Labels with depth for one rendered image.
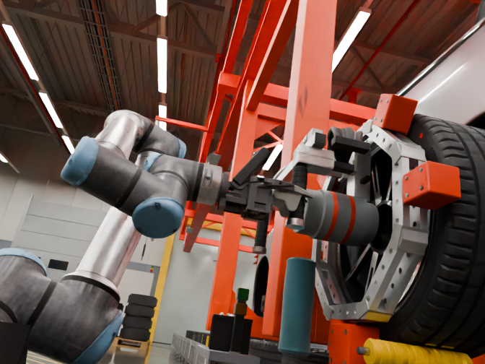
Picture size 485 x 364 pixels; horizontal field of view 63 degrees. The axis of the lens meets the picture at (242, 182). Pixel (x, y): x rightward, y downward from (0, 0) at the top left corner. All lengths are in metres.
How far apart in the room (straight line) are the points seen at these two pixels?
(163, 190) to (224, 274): 2.71
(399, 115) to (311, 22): 1.09
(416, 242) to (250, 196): 0.36
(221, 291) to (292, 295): 2.29
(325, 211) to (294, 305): 0.28
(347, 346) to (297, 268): 0.25
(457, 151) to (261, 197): 0.45
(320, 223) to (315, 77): 0.97
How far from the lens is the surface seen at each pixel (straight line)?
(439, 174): 0.88
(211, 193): 0.85
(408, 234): 0.91
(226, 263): 3.44
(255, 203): 0.86
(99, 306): 0.99
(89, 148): 0.74
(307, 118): 1.77
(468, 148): 1.04
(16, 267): 1.00
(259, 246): 1.21
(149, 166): 0.85
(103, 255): 1.05
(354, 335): 1.05
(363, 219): 1.10
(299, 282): 1.15
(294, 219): 0.89
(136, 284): 12.10
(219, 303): 3.40
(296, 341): 1.14
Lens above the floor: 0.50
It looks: 22 degrees up
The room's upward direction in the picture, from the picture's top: 9 degrees clockwise
